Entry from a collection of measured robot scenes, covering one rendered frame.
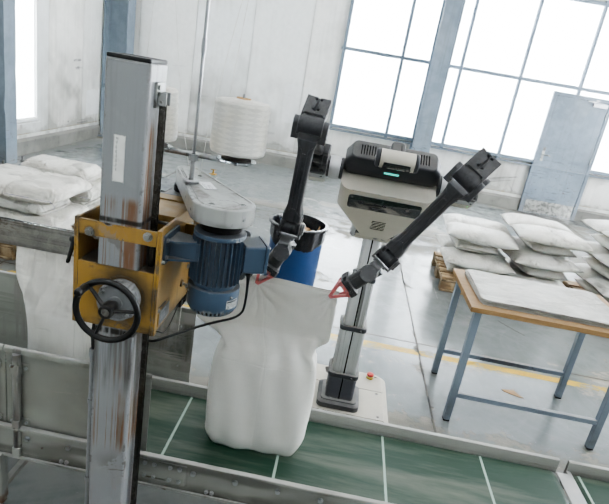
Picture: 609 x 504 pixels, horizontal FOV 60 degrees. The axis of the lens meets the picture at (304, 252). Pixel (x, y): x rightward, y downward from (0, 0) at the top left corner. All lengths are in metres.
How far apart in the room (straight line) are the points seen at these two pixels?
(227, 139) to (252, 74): 8.40
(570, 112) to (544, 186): 1.30
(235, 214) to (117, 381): 0.62
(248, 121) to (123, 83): 0.35
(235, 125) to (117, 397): 0.87
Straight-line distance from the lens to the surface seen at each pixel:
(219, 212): 1.42
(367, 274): 1.76
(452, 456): 2.47
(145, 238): 1.45
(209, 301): 1.53
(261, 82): 9.90
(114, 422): 1.78
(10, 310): 2.76
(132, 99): 1.41
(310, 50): 9.80
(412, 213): 2.20
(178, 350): 2.49
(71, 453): 2.25
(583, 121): 10.42
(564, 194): 10.54
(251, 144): 1.55
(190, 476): 2.13
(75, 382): 2.08
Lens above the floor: 1.81
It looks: 19 degrees down
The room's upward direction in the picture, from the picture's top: 10 degrees clockwise
